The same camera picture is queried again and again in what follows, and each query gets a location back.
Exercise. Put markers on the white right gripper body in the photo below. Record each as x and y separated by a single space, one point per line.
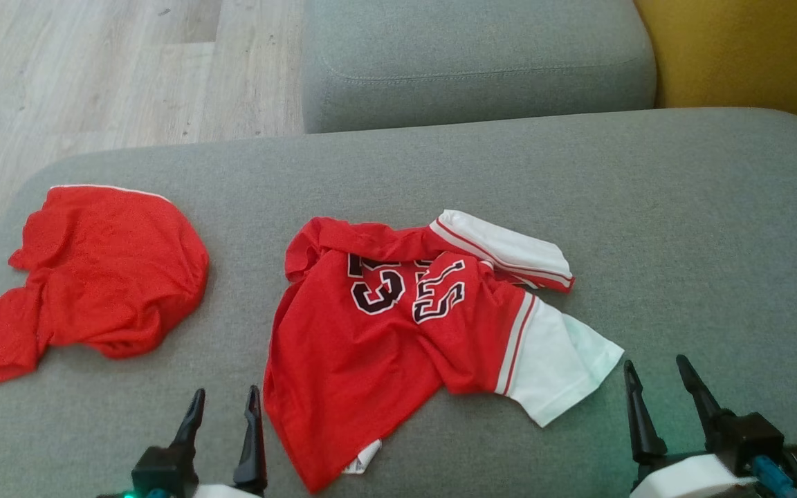
689 481

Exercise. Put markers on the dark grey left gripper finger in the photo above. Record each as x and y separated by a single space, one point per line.
253 449
191 422

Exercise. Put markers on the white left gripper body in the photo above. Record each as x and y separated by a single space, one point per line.
225 492

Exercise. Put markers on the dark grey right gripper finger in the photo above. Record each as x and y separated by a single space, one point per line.
642 429
701 401

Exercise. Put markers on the red and white numbered jersey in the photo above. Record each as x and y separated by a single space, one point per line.
371 366

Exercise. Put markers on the red shorts with white stripes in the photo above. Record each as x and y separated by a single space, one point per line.
108 277

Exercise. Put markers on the grey fabric sofa chaise seat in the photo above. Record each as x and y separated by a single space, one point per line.
682 242

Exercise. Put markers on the yellow sofa backrest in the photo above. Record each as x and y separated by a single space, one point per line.
751 48

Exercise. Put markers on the grey fabric sofa seat cushion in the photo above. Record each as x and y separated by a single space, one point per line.
474 62

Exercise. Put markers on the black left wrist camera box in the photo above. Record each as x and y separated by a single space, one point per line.
163 474

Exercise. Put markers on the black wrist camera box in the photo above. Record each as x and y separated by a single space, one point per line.
748 439
163 474

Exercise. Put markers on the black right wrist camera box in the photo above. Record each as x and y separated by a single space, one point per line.
748 439

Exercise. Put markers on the teal left camera connector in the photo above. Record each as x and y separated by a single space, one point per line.
156 494

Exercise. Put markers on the teal camera connector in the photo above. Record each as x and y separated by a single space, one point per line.
775 477
156 494

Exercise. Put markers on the teal right camera connector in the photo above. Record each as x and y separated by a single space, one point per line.
775 477

